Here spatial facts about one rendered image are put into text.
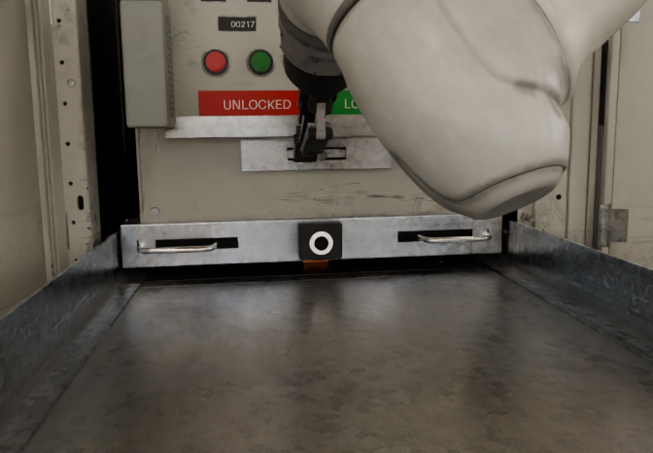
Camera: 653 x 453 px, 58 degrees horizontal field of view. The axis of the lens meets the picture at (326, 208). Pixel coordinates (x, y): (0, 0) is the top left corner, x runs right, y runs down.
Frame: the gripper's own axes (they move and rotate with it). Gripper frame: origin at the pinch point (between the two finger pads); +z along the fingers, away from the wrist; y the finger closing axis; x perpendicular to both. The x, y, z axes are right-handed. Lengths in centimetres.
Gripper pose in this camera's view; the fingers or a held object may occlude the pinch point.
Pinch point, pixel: (306, 144)
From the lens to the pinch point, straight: 74.7
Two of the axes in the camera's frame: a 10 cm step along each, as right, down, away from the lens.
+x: 9.9, -0.3, 1.3
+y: 0.7, 9.2, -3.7
